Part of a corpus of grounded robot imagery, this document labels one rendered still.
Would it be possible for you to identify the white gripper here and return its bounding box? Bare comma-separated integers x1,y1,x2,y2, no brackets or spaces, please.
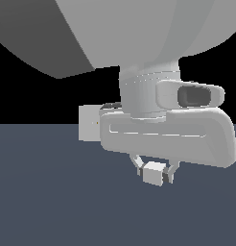
98,102,236,185

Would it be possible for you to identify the white charger block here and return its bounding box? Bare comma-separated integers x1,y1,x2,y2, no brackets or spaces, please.
142,160,167,187

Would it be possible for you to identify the white wall socket box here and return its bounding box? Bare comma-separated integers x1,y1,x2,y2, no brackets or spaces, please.
79,105,102,142

